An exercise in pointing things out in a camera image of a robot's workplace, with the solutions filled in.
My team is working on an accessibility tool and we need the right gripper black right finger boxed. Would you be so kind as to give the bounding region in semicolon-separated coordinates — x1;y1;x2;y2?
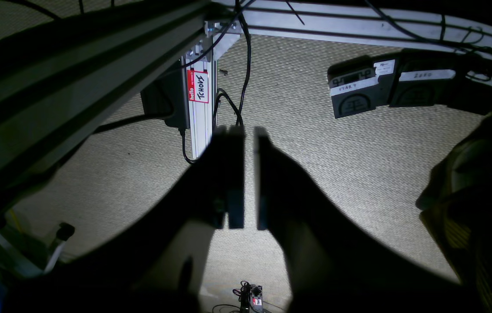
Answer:
254;127;359;313

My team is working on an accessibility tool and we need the aluminium frame post with label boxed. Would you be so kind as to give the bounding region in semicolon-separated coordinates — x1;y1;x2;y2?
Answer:
182;22;223;159

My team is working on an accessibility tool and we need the black foot pedal labelled start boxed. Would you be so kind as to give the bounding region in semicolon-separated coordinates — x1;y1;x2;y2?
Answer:
327;56;398;119

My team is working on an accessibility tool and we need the black power adapter box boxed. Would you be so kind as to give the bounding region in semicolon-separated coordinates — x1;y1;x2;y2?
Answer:
140;71;190;130

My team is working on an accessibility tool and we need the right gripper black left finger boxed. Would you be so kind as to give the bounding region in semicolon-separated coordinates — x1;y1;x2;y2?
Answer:
133;126;246;313

